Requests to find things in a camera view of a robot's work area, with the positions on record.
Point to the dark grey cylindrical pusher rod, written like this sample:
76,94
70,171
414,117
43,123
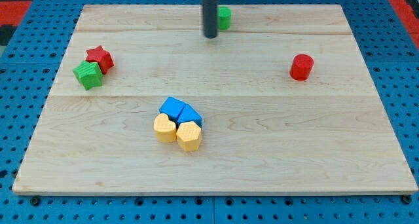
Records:
210,18

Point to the green cylinder block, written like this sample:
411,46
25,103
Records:
224,16

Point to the red star block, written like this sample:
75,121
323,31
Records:
102,57

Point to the green star block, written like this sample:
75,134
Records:
88,74

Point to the red cylinder block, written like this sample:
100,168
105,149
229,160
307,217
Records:
301,67

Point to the blue cube block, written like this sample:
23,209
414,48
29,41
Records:
172,107

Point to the blue triangle block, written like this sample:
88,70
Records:
189,114

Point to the light wooden board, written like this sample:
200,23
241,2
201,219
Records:
263,133

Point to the yellow hexagon block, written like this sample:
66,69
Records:
189,136

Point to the yellow heart block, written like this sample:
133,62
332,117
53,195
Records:
165,129

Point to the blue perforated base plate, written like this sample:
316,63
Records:
32,58

